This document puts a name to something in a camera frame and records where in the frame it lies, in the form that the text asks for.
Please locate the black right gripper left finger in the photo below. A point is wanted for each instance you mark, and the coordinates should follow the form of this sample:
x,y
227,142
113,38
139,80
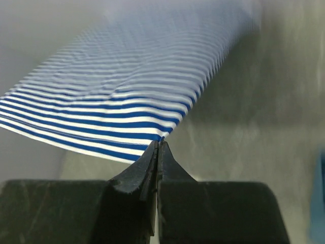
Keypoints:
x,y
119,210

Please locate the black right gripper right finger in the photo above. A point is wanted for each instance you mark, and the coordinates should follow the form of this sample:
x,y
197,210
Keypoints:
x,y
191,211

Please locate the navy white striped tank top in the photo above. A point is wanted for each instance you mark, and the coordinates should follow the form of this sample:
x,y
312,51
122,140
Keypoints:
x,y
127,82

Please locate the teal tank top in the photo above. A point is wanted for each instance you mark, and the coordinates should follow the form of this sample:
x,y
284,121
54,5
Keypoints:
x,y
317,203

